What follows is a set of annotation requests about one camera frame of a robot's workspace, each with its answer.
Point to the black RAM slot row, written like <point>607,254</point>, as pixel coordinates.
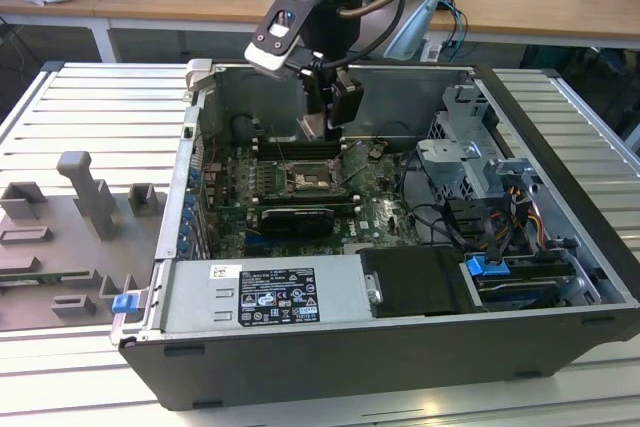
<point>310,203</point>
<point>295,149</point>

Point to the hard disk in blue carrier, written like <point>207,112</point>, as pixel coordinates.
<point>485,267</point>

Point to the black graphics card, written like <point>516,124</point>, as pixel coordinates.
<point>297,222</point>

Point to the blue plastic latch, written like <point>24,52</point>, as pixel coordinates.
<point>124,304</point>

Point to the grey parts rack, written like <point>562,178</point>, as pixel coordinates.
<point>60,257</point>

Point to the pale blue teach pendant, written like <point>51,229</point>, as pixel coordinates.
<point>417,22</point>

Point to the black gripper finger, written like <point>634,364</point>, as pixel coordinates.
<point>316,94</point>
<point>347,102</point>

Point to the grey metal disk bay cage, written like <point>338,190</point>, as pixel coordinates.
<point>440,157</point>

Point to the silver power supply unit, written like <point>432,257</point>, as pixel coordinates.
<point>200,297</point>

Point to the pale grey case latch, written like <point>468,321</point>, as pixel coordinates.
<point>197,72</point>

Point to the black CPU socket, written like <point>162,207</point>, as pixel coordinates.
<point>307,179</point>

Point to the black open PC case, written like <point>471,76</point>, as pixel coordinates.
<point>350,372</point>

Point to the green motherboard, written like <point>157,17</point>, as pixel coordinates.
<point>385,217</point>

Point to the black round board component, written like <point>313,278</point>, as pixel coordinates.
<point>243,127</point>

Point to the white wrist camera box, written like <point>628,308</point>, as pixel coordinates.
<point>270,57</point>

